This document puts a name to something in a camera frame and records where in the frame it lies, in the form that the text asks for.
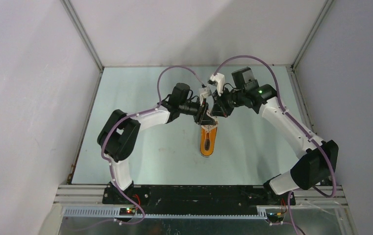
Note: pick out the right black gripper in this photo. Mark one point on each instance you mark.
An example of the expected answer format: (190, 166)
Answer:
(219, 108)

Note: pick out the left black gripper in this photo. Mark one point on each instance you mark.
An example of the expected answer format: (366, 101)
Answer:
(201, 117)

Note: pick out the orange canvas sneaker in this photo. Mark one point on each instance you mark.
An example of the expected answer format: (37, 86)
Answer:
(208, 136)

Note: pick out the white shoelace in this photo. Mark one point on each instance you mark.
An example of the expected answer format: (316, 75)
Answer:
(212, 123)

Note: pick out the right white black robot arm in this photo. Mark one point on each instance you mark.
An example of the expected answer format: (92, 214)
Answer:
(316, 158)

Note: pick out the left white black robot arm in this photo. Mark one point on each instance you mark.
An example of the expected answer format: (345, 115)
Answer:
(118, 136)

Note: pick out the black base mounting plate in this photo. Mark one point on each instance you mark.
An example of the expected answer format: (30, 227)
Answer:
(195, 200)

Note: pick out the right controller board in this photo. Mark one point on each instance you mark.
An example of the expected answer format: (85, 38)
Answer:
(277, 217)

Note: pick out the controller board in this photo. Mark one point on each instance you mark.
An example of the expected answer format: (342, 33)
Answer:
(126, 211)
(277, 217)

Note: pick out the left controller board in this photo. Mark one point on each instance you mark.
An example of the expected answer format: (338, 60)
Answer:
(126, 211)

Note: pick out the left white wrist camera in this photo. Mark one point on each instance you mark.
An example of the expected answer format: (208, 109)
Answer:
(204, 93)

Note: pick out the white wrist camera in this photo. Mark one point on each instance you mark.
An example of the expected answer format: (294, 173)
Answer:
(217, 80)
(204, 93)

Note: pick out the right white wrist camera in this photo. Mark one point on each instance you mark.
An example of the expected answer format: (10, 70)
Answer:
(217, 80)

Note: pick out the aluminium frame rail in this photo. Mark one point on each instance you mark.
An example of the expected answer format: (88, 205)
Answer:
(91, 195)

